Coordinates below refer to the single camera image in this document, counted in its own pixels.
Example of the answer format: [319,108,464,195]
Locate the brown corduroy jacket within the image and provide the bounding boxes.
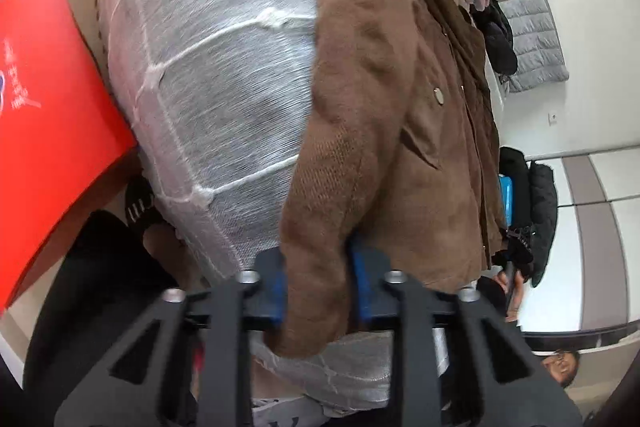
[268,0,504,358]

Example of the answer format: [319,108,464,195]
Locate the person's right hand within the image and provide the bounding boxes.
[494,271,524,322]

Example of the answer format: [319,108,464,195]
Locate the smiling person's head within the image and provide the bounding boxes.
[541,350,580,388]

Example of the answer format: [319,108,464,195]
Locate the black trousers of operator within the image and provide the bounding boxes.
[23,176,200,426]

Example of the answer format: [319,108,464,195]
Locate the black padded jacket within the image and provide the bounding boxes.
[492,147,558,287]

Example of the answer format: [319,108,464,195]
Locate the blue plastic stool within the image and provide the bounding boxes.
[499,174,513,227]

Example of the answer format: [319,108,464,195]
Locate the grey quilted mat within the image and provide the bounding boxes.
[499,0,570,93]

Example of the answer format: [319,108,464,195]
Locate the black garment on bed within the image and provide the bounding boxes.
[471,0,518,76]

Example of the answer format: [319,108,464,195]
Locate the grey white-gridded bed cover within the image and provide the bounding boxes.
[89,0,452,413]

